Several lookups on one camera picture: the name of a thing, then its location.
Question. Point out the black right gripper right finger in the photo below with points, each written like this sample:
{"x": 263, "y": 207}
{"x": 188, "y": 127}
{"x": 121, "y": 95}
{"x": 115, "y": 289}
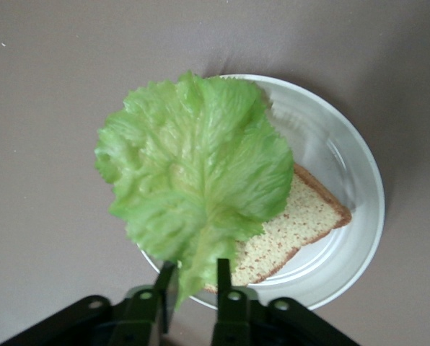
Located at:
{"x": 233, "y": 320}

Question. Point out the beige plate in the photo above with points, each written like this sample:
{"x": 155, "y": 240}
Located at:
{"x": 337, "y": 151}

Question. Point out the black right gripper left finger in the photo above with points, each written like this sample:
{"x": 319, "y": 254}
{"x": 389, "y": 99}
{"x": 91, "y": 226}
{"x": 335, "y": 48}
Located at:
{"x": 143, "y": 317}

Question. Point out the brown toast bread slice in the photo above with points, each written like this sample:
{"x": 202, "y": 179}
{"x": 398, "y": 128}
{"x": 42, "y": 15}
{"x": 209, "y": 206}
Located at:
{"x": 294, "y": 223}

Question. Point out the green lettuce leaf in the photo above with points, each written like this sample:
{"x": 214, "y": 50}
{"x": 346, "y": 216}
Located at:
{"x": 193, "y": 162}

